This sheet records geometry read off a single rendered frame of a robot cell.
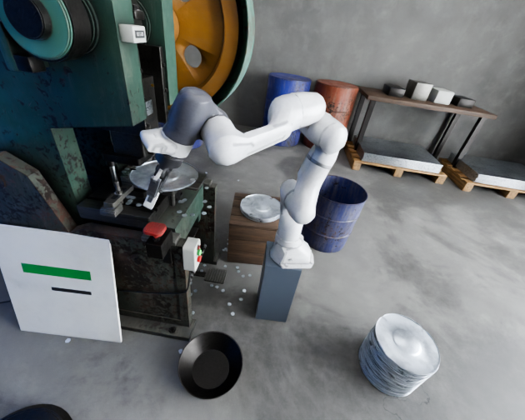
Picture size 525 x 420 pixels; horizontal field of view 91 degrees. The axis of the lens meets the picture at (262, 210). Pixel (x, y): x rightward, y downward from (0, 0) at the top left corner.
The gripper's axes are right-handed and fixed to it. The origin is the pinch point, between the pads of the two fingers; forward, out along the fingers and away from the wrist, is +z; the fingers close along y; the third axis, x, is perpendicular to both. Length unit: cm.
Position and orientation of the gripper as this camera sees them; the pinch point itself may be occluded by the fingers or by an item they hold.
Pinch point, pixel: (151, 199)
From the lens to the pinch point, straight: 90.9
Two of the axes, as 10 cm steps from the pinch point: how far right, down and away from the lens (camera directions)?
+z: -5.3, 6.6, 5.3
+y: 1.0, -5.8, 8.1
